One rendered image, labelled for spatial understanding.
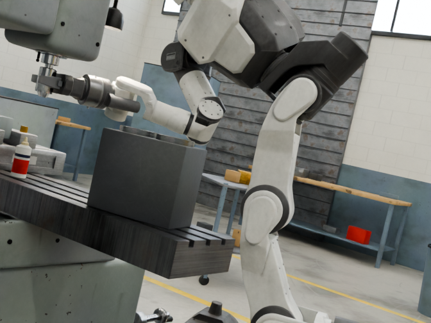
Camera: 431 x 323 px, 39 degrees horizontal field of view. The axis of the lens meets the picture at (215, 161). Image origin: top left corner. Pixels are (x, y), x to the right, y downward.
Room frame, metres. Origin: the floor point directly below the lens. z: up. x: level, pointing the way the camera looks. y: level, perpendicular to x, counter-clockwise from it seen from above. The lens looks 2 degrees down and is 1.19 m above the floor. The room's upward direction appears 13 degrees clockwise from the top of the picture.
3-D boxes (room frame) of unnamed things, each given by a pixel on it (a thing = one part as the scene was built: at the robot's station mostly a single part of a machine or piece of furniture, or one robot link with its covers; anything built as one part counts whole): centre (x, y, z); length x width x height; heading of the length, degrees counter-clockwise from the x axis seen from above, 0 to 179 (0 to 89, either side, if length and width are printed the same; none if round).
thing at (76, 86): (1.71, 0.42, 1.23); 0.13 x 0.12 x 0.10; 36
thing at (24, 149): (1.62, 0.51, 1.02); 0.04 x 0.04 x 0.11
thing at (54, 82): (1.63, 0.48, 1.23); 0.06 x 0.02 x 0.03; 126
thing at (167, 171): (1.42, 0.15, 1.07); 0.22 x 0.12 x 0.20; 68
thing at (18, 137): (1.79, 0.60, 1.06); 0.15 x 0.06 x 0.04; 55
